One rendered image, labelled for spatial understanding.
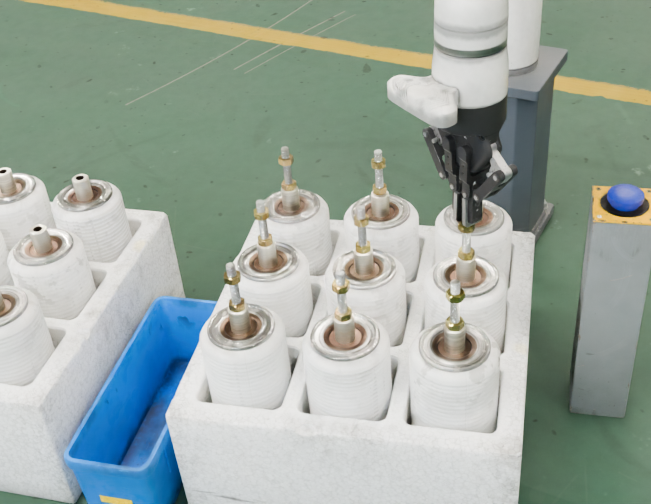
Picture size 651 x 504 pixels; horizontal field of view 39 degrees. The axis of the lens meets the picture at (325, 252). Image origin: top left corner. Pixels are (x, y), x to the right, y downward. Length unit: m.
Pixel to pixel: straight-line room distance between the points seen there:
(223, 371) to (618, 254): 0.46
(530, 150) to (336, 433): 0.61
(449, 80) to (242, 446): 0.46
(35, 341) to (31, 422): 0.09
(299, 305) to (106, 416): 0.28
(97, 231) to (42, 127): 0.80
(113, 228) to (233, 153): 0.59
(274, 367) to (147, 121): 1.06
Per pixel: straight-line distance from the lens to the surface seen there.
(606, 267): 1.12
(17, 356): 1.15
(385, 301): 1.07
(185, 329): 1.33
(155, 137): 1.94
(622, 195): 1.09
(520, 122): 1.41
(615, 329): 1.18
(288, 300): 1.10
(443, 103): 0.88
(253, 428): 1.03
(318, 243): 1.20
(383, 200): 1.17
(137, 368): 1.27
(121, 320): 1.27
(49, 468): 1.21
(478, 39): 0.89
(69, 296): 1.22
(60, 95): 2.19
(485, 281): 1.07
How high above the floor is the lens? 0.93
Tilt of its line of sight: 37 degrees down
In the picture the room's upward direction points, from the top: 5 degrees counter-clockwise
